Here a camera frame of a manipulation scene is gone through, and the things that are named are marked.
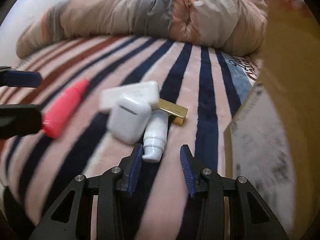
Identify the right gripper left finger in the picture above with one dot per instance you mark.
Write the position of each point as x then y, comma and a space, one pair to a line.
70, 216

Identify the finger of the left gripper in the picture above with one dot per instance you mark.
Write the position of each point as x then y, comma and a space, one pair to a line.
17, 78
20, 120

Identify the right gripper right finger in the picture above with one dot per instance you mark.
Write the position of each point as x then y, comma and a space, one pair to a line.
221, 208

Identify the brown cardboard box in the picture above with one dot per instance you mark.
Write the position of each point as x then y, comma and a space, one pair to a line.
273, 140

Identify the white rectangular power bank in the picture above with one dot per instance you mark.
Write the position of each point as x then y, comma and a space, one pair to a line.
148, 91

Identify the white earbuds case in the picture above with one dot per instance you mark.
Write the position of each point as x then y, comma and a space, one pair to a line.
128, 118

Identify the pink spray bottle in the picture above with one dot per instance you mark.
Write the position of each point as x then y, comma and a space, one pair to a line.
57, 115

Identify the rolled pink grey duvet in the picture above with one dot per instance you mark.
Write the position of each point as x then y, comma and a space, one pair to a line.
235, 26

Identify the small white pump bottle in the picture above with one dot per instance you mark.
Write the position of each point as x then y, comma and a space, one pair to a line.
155, 136

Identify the gold rectangular box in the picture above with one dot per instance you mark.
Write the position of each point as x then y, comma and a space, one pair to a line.
178, 112

